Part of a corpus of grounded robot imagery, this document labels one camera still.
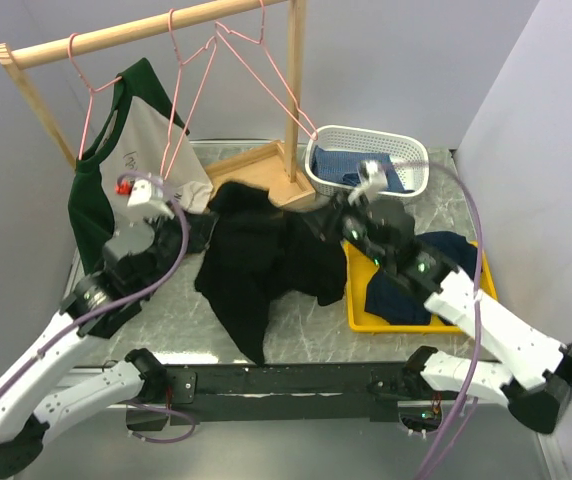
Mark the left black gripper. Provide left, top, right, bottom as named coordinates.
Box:
left=138, top=200, right=218, bottom=298

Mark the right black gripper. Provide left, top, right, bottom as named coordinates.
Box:
left=300, top=190, right=391, bottom=272

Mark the black t shirt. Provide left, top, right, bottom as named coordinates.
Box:
left=194, top=182, right=347, bottom=365

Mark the pink wire hanger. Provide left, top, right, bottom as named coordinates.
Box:
left=215, top=1, right=318, bottom=142
left=159, top=8, right=220, bottom=181

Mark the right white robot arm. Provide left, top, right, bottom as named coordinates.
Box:
left=304, top=193, right=572, bottom=435

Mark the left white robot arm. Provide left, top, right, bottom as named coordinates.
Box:
left=0, top=213, right=213, bottom=479

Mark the navy blue t shirt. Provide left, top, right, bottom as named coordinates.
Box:
left=365, top=231, right=478, bottom=326

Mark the green and cream raglan shirt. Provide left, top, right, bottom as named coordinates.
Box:
left=68, top=58, right=213, bottom=273

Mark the pink hanger with green shirt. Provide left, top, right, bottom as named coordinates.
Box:
left=67, top=33, right=122, bottom=161

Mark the yellow plastic tray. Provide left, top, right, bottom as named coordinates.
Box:
left=343, top=240, right=498, bottom=335

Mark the blue patterned cloth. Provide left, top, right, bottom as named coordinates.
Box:
left=311, top=146, right=414, bottom=193

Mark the white plastic basket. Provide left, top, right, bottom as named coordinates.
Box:
left=304, top=125, right=430, bottom=198

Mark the wooden clothes rack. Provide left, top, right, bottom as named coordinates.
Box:
left=0, top=1, right=317, bottom=206

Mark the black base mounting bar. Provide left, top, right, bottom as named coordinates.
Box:
left=105, top=349, right=467, bottom=431

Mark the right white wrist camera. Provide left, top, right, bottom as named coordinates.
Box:
left=348, top=160, right=388, bottom=205

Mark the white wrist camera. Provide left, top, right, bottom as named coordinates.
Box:
left=348, top=160, right=388, bottom=205
left=116, top=171, right=175, bottom=218

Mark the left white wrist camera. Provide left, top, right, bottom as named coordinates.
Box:
left=116, top=171, right=175, bottom=218

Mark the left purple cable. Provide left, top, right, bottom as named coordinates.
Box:
left=0, top=171, right=200, bottom=444

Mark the purple cable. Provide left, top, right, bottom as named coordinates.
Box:
left=0, top=171, right=200, bottom=444
left=390, top=160, right=483, bottom=480

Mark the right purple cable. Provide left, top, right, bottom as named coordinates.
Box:
left=390, top=160, right=483, bottom=480

